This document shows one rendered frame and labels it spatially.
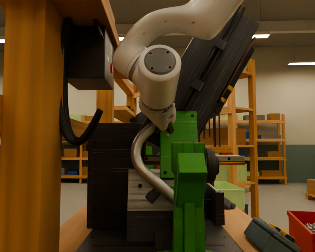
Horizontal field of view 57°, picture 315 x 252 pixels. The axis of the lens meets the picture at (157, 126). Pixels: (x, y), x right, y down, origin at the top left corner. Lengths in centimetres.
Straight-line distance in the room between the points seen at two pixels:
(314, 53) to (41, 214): 1112
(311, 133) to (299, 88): 155
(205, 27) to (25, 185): 50
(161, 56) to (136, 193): 44
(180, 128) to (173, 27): 36
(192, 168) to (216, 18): 30
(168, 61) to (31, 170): 37
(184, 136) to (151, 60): 38
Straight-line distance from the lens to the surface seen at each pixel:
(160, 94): 60
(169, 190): 80
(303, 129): 1087
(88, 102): 1046
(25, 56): 72
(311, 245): 99
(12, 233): 72
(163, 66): 56
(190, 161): 57
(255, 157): 390
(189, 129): 90
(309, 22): 931
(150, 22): 63
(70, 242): 96
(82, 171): 986
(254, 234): 88
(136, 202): 87
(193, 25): 62
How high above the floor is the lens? 116
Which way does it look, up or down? 4 degrees up
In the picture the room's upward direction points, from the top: straight up
